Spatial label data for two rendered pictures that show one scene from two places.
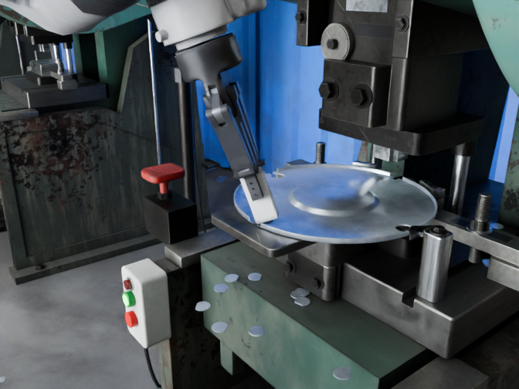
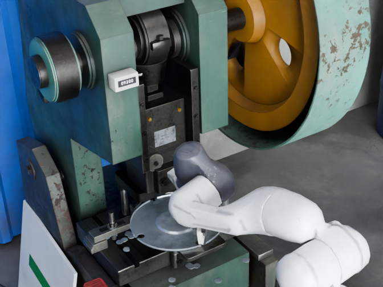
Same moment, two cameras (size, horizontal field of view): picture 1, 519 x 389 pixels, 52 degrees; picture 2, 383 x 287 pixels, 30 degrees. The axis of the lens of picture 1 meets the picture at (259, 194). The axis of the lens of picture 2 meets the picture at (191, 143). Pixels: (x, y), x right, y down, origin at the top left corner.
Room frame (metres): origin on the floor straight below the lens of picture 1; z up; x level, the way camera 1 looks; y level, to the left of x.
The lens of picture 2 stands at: (0.47, 1.66, 2.10)
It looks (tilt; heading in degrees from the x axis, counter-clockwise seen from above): 30 degrees down; 276
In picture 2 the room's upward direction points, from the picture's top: 2 degrees counter-clockwise
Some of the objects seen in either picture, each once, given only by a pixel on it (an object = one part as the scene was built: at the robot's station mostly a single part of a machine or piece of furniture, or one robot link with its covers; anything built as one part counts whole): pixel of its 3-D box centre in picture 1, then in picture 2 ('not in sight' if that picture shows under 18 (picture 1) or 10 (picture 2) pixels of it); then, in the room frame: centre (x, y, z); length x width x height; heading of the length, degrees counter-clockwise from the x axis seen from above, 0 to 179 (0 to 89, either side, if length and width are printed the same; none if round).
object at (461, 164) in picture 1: (459, 171); not in sight; (0.77, -0.31, 0.81); 0.02 x 0.02 x 0.14
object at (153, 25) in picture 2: not in sight; (146, 62); (0.80, -0.21, 1.27); 0.21 x 0.12 x 0.34; 128
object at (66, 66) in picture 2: not in sight; (62, 68); (1.01, -0.07, 1.31); 0.22 x 0.12 x 0.22; 128
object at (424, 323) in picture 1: (384, 240); (158, 228); (0.80, -0.21, 0.68); 0.45 x 0.30 x 0.06; 38
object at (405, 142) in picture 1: (396, 130); (154, 180); (0.80, -0.21, 0.86); 0.20 x 0.16 x 0.05; 38
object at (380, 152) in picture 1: (389, 146); not in sight; (0.79, -0.20, 0.84); 0.05 x 0.03 x 0.04; 38
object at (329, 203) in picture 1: (333, 197); (176, 220); (0.72, -0.11, 0.78); 0.29 x 0.29 x 0.01
